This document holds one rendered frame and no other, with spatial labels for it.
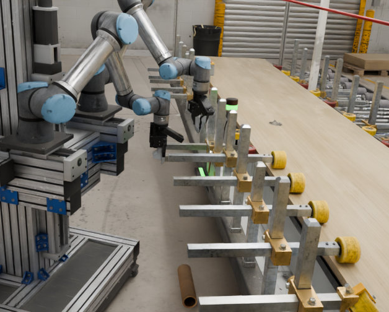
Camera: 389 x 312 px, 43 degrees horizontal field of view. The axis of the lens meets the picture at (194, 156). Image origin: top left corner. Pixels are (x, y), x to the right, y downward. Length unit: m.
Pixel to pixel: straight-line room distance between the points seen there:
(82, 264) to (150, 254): 0.60
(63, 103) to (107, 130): 0.59
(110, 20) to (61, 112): 0.42
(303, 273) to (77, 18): 8.92
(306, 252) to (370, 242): 0.52
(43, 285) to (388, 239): 1.63
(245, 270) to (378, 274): 0.50
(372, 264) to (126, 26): 1.24
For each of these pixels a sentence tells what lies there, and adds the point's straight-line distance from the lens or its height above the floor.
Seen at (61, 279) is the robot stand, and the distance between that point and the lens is 2.65.
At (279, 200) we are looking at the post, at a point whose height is 1.10.
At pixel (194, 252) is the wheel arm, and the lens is 1.46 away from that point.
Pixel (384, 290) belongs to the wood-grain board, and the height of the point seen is 0.90.
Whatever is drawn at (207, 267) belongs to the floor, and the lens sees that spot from 3.10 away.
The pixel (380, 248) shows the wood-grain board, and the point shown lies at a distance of 1.75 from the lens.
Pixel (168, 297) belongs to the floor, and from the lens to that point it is 2.85.
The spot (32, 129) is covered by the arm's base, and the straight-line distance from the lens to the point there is 2.02.
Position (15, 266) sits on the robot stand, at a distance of 2.65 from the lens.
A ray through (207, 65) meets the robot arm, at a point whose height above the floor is 1.31.
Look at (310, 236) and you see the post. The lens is 1.25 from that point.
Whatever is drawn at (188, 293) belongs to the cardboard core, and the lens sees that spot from 2.75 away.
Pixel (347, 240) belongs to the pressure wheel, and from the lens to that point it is 1.58.
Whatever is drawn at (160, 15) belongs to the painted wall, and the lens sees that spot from 10.05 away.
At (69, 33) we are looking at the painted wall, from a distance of 9.94.
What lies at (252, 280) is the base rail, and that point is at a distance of 1.81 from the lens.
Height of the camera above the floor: 1.72
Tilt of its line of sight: 21 degrees down
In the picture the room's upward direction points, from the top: 4 degrees clockwise
